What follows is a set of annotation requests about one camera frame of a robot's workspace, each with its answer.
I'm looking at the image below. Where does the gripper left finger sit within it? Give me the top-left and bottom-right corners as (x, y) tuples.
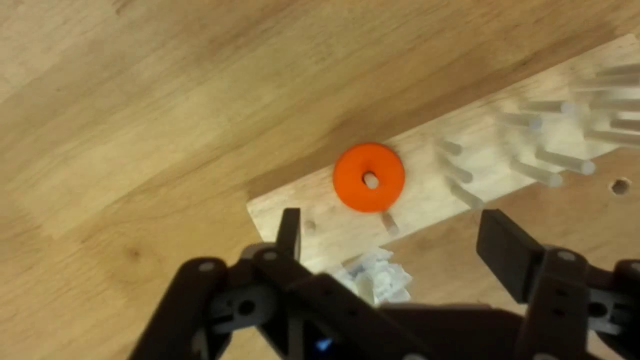
(127, 207), (401, 360)

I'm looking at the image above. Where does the wooden peg board stand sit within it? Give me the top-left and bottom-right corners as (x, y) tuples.
(246, 33), (640, 277)

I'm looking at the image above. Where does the orange ring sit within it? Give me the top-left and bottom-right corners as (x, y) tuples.
(332, 143), (406, 214)

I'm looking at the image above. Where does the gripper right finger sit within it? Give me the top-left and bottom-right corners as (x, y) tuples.
(475, 208), (640, 360)

